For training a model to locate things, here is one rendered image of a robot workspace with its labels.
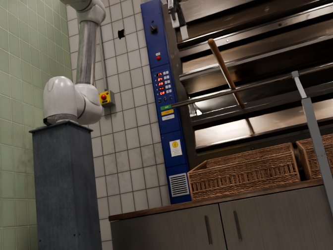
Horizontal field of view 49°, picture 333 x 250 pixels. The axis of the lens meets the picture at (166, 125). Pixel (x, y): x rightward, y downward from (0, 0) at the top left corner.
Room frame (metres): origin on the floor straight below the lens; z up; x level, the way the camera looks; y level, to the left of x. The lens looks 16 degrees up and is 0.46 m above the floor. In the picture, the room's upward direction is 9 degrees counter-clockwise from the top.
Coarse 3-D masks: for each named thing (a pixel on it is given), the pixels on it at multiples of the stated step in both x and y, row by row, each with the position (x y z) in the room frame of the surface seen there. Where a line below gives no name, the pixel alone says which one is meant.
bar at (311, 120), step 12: (300, 72) 1.85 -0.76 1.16; (312, 72) 1.85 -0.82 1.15; (252, 84) 1.93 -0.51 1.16; (264, 84) 1.92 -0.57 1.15; (300, 84) 1.78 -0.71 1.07; (204, 96) 2.01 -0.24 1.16; (216, 96) 1.99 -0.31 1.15; (312, 108) 1.64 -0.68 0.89; (312, 120) 1.64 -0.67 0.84; (312, 132) 1.65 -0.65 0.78; (324, 156) 1.64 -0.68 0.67; (324, 168) 1.64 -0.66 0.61; (324, 180) 1.65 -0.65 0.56
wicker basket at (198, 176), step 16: (288, 144) 2.21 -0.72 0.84; (208, 160) 2.37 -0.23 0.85; (224, 160) 2.33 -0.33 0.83; (240, 160) 2.30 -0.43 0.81; (256, 160) 1.83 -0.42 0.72; (272, 160) 1.80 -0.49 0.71; (288, 160) 1.78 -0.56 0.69; (192, 176) 1.93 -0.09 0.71; (208, 176) 1.91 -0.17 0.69; (224, 176) 1.88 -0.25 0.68; (240, 176) 2.28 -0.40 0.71; (272, 176) 2.21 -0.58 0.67; (288, 176) 1.79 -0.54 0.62; (192, 192) 1.93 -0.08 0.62; (208, 192) 2.28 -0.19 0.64; (224, 192) 1.88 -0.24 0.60
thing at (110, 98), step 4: (104, 92) 2.53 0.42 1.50; (108, 92) 2.52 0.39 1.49; (112, 92) 2.56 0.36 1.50; (100, 96) 2.54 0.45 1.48; (108, 96) 2.52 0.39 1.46; (112, 96) 2.55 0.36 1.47; (100, 100) 2.54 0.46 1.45; (104, 100) 2.53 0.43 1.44; (108, 100) 2.52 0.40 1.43; (112, 100) 2.54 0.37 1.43; (104, 104) 2.54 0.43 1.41; (108, 104) 2.55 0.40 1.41; (112, 104) 2.56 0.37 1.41
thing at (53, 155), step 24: (48, 144) 1.61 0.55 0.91; (72, 144) 1.60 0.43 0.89; (48, 168) 1.61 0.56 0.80; (72, 168) 1.58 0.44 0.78; (48, 192) 1.61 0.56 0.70; (72, 192) 1.58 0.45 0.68; (96, 192) 1.76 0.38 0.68; (48, 216) 1.62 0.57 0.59; (72, 216) 1.58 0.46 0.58; (96, 216) 1.74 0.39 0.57; (48, 240) 1.62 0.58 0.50; (72, 240) 1.58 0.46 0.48; (96, 240) 1.72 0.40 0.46
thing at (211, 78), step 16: (288, 48) 2.07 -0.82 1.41; (304, 48) 2.07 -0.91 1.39; (320, 48) 2.08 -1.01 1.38; (240, 64) 2.17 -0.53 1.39; (256, 64) 2.19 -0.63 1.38; (272, 64) 2.21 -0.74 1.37; (288, 64) 2.23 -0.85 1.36; (192, 80) 2.29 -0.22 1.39; (208, 80) 2.31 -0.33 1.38; (224, 80) 2.33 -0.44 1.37
